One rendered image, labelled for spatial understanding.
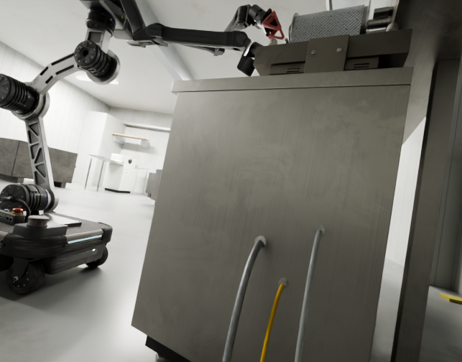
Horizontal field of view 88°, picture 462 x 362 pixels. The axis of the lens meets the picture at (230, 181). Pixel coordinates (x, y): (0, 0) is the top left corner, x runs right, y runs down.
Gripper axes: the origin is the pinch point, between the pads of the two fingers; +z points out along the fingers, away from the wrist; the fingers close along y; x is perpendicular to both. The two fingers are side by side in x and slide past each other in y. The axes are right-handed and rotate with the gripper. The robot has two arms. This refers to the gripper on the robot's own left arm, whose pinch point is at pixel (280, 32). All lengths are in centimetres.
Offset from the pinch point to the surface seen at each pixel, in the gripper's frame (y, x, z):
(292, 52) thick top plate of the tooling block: 28.5, -12.1, 29.5
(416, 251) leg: -4, -25, 95
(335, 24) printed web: 8.7, 9.9, 21.4
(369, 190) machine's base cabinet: 35, -26, 72
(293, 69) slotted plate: 27.1, -15.0, 33.0
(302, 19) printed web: 8.4, 5.4, 9.6
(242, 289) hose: 45, -59, 72
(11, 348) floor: 53, -128, 46
